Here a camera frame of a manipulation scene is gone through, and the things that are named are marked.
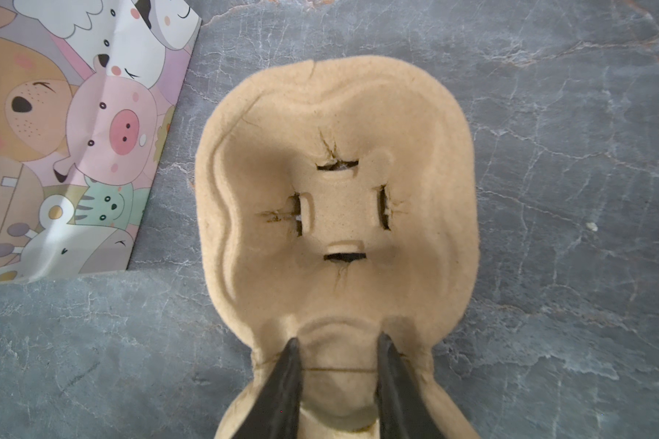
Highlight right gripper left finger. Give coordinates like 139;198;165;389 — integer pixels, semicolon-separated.
232;338;303;439

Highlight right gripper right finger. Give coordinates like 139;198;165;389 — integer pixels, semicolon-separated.
376;333;445;439

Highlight brown pulp cup carrier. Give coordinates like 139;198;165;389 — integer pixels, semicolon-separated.
195;56;480;438

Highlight white cartoon paper gift bag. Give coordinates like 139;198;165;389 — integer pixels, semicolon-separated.
0;0;201;285

